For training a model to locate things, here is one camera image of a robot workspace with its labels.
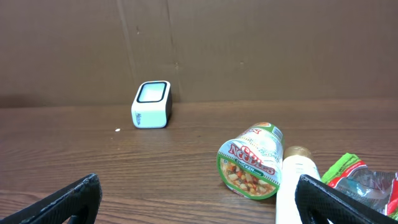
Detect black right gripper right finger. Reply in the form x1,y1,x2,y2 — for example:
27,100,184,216
295,174,397,224

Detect colourful candy bag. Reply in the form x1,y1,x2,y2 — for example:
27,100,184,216
321,153,397,220

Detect white tube with gold cap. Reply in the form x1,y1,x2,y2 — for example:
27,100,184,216
275,146,320,224

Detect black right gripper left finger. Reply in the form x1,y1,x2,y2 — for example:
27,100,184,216
1,173,102,224

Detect white barcode scanner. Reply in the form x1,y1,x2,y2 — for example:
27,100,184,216
131,80,172,129

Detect cup noodles container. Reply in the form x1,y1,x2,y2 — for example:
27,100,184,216
216,122,284,200

